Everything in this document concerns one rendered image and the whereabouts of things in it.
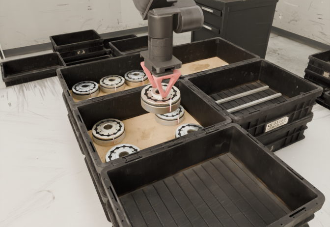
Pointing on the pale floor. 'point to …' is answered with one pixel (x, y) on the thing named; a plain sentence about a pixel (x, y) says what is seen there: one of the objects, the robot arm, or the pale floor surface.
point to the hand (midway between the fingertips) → (160, 89)
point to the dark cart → (237, 18)
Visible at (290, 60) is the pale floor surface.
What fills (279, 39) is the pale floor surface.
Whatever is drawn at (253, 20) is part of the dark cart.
